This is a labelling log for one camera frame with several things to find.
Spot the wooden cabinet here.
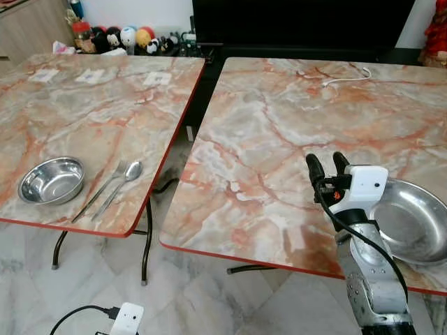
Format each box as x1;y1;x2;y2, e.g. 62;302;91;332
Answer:
0;0;76;62

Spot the small deep steel bowl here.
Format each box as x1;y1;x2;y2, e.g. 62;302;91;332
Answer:
17;156;86;206

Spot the black low television stand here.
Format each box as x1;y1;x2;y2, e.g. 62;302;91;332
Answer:
183;42;447;68

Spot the white round doll toy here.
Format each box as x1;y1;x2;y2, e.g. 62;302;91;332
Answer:
120;26;138;48

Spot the pink white packet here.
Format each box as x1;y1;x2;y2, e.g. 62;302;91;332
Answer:
53;40;78;56

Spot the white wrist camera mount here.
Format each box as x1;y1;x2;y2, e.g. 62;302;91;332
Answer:
108;302;145;335
333;165;388;214

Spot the marble-pattern table red edge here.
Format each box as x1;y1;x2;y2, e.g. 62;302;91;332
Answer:
159;57;447;297

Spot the steel spoon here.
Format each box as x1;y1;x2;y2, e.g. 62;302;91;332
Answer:
91;161;144;223

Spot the white square sticker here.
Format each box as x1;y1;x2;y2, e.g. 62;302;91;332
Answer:
75;69;105;84
29;69;59;84

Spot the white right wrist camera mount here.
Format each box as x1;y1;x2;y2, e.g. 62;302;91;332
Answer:
333;165;388;214

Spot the white cable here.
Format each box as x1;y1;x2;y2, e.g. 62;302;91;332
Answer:
322;66;374;88

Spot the red figurine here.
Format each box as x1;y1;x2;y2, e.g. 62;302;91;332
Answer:
420;0;447;68

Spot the black round doll toy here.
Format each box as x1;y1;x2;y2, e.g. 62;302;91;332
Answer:
103;27;122;50

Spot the marble table with white stickers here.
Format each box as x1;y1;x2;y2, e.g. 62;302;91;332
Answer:
0;54;207;286

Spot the large shallow steel plate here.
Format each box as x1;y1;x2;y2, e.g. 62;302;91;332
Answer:
369;177;447;268

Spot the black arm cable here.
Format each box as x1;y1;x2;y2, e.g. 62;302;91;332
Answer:
49;305;121;335
312;179;410;302

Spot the steel fork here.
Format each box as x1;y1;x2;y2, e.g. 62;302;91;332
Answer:
71;161;129;225

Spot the black television screen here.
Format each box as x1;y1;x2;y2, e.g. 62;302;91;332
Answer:
191;0;418;50

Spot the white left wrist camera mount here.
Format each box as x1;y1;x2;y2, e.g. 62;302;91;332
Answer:
108;302;145;335

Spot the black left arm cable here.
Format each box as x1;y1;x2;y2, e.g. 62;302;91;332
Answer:
49;305;121;335

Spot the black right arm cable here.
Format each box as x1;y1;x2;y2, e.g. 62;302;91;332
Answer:
312;179;410;302

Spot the yellow red round toy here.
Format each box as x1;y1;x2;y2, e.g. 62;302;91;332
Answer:
135;27;155;48

